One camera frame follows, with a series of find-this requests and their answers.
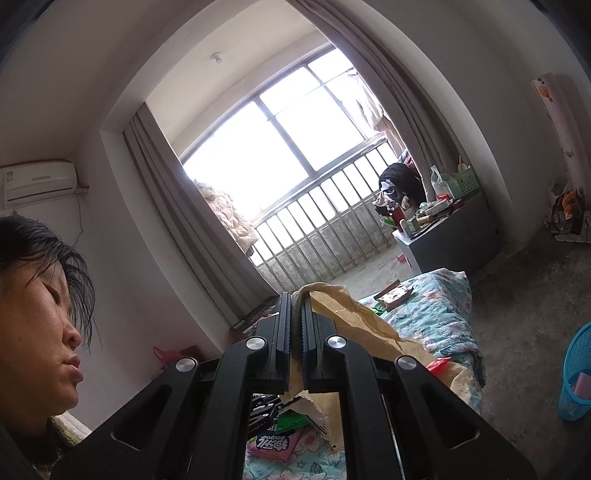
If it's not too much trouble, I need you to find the grey curtain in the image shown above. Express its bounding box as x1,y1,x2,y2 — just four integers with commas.
290,1,458,196
123,104,277,325

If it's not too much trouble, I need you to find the pink knitted cloth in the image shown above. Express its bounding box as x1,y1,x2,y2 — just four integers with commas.
570,372,591,400

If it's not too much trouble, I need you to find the green plastic crate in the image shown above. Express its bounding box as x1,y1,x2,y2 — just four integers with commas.
447,168,480,200

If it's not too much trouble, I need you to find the floral teal quilt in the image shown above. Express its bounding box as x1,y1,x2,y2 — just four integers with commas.
242,268,486,479

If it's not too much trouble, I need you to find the dark bag on cabinet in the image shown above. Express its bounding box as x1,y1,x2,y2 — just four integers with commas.
374,163,427,216

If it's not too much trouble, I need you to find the blue plastic mesh basket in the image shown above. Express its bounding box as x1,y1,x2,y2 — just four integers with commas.
558,323,590,421

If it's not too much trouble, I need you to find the grey right curtain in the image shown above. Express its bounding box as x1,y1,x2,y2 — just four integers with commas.
290,1,458,196

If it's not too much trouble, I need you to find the brown paper bag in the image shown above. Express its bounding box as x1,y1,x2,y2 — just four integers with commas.
278,283,484,451

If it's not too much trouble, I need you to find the white plastic jug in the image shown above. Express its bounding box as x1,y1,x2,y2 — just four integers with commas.
430,165,452,197

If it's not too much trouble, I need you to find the orange black bag pile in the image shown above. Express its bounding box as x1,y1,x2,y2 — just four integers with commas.
550,189,585,235

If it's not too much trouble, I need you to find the white air conditioner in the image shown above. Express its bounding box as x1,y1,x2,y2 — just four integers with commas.
3,160,78,206

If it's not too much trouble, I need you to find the window frame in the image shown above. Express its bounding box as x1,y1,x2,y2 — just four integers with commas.
183,48,377,220

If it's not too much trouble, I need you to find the grey left curtain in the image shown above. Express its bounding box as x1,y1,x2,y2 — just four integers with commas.
123,104,277,325

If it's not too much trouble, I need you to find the metal balcony railing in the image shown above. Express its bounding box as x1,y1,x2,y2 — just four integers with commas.
252,135,398,292

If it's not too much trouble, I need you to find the red plastic bag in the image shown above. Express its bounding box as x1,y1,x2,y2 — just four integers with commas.
427,357,451,376

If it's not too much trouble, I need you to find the person head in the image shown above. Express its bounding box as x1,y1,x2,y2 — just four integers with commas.
0,214,100,471

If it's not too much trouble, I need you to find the rolled pink floral mat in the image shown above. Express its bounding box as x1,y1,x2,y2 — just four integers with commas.
531,73,590,206

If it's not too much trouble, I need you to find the pink snack packet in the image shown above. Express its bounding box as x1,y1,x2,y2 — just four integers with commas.
246,428,304,463

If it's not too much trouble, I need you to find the white printed cardboard box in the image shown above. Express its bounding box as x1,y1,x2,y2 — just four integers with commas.
555,230,591,244

